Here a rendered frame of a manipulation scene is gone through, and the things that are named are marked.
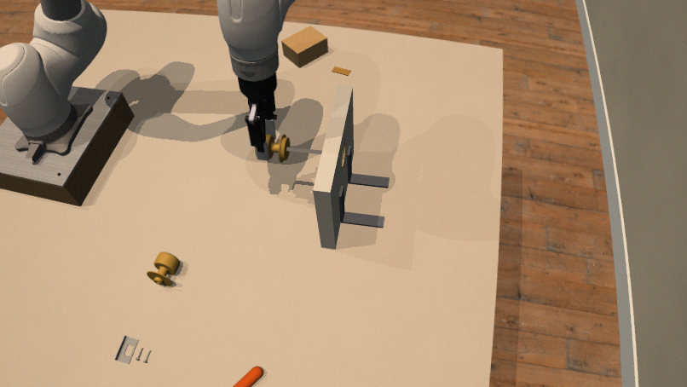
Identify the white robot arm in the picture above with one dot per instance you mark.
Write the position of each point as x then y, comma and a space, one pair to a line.
36, 78

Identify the grey panel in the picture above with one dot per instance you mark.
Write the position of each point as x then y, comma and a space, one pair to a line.
332, 172

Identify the brass door knob with grey square spindle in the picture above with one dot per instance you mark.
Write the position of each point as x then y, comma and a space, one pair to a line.
284, 148

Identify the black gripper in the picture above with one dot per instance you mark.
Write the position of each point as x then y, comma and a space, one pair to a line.
260, 96

